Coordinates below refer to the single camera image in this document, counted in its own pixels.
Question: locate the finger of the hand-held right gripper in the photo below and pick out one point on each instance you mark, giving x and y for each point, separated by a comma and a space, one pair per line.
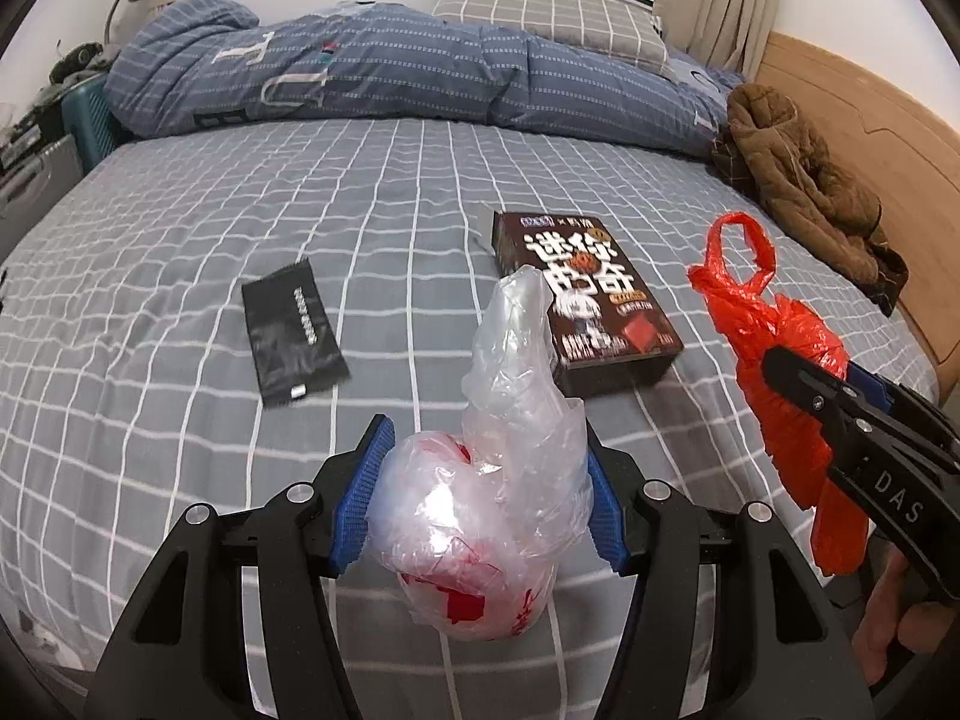
870, 384
802, 382

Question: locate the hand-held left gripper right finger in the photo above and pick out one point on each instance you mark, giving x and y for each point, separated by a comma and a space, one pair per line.
606, 517

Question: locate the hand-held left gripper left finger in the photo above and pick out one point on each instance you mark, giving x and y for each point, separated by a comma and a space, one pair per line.
360, 495

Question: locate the red plastic bag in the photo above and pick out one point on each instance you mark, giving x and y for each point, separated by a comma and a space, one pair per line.
780, 330

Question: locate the clear plastic bag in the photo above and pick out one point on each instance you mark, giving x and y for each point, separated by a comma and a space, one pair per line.
495, 480

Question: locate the person's right hand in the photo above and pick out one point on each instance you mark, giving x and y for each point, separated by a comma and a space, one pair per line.
881, 615

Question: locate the black foil packet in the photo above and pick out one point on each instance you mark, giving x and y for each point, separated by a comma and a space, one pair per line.
292, 330

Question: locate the brown jacket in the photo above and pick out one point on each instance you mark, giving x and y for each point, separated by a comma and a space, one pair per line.
795, 165

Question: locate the brown snack box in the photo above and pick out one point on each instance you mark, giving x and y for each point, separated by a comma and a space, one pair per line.
600, 292

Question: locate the wooden headboard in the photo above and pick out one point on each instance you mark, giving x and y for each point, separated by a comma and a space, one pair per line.
885, 120

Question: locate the bed with grey checked sheet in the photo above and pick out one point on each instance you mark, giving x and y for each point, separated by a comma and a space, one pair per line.
187, 240

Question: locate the blue striped duvet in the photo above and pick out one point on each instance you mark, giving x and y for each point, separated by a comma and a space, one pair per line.
375, 60

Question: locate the grey suitcase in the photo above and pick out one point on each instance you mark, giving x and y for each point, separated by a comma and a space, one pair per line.
37, 180

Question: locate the grey checked pillow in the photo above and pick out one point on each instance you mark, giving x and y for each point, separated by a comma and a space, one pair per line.
540, 15

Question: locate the teal suitcase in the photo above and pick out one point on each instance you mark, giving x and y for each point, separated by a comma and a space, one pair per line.
90, 120

